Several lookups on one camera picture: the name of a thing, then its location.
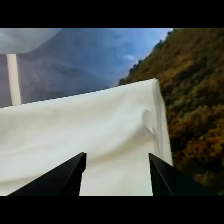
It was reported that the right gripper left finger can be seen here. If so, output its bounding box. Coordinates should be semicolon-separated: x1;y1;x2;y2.
9;151;88;197

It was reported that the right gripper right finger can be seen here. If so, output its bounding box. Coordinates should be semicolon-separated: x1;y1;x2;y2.
148;152;218;197

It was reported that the white garment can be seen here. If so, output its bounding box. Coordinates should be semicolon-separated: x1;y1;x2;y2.
0;78;174;197

